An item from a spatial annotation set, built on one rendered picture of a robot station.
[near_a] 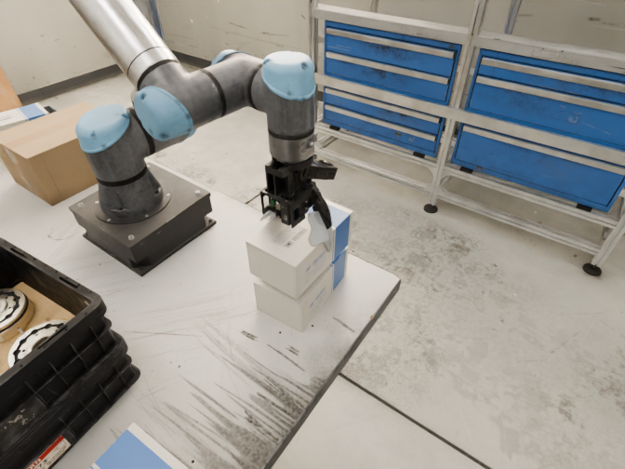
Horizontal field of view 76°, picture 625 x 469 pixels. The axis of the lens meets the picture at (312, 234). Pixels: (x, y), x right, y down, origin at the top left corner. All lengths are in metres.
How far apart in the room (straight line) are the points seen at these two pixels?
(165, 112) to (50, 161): 0.79
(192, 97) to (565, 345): 1.72
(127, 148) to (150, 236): 0.20
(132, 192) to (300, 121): 0.54
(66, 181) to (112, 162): 0.41
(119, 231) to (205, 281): 0.23
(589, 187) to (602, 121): 0.30
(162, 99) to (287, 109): 0.17
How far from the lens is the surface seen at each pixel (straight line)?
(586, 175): 2.11
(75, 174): 1.39
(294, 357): 0.83
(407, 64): 2.13
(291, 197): 0.69
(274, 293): 0.82
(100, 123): 0.99
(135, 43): 0.66
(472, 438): 1.61
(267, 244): 0.76
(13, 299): 0.88
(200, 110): 0.62
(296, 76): 0.59
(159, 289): 1.00
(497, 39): 1.96
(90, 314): 0.69
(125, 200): 1.04
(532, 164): 2.11
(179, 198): 1.08
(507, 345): 1.86
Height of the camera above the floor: 1.41
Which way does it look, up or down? 41 degrees down
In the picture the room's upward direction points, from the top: straight up
